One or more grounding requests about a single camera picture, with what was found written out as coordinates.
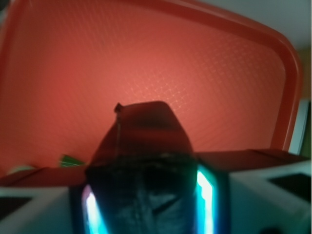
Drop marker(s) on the black box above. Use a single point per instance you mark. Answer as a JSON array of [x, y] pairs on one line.
[[143, 174]]

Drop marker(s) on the orange toy carrot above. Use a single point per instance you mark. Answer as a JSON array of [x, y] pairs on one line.
[[69, 161]]

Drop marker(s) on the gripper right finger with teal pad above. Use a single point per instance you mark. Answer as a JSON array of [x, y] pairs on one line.
[[253, 192]]

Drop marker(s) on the red plastic tray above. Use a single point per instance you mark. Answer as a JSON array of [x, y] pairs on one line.
[[233, 83]]

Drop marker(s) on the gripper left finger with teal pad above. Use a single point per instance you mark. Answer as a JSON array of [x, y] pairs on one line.
[[49, 201]]

